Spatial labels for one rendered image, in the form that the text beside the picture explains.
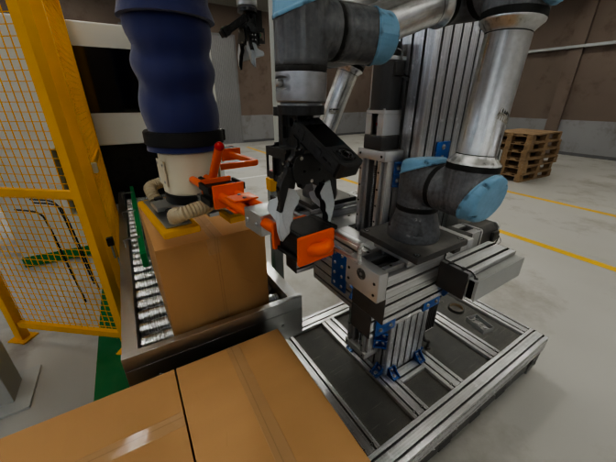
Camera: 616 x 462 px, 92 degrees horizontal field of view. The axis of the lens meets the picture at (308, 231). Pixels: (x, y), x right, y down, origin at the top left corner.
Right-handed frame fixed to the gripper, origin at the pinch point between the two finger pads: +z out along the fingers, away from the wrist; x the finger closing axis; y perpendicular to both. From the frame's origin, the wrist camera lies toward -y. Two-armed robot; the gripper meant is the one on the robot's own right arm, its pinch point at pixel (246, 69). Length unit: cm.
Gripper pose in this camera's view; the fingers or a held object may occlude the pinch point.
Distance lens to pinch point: 136.7
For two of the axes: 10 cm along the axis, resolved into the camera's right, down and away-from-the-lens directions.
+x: -5.3, -3.5, 7.7
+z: 0.0, 9.1, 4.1
